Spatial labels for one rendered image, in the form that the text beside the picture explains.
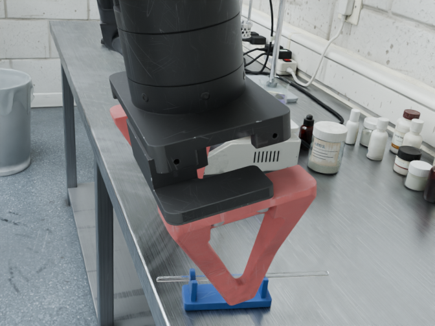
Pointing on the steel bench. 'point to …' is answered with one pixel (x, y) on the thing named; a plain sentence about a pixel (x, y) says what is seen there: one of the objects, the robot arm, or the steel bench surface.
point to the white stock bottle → (403, 127)
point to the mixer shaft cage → (246, 21)
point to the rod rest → (199, 304)
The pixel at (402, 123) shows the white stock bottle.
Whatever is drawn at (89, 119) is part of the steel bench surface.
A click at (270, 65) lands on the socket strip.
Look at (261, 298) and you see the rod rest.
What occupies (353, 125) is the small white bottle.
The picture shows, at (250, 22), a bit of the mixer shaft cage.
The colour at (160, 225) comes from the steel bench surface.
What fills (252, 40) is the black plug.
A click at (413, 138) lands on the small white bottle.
